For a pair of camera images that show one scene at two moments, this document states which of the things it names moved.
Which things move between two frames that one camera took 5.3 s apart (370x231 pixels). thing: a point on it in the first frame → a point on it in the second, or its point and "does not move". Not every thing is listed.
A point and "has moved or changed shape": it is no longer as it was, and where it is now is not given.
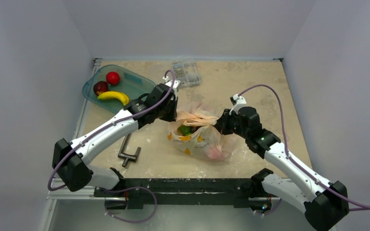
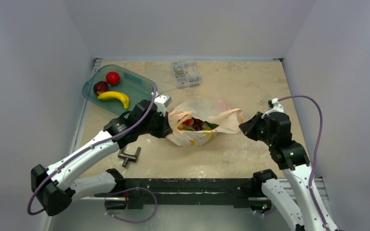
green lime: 185,130 → 210,126
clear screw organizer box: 186,71 does not move
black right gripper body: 222,122 → 253,126
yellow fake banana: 119,96 does not move
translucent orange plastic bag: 205,142 has moved or changed shape
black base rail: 137,192 does not move
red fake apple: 112,78 does not move
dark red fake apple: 99,87 does not move
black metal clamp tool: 128,157 does not move
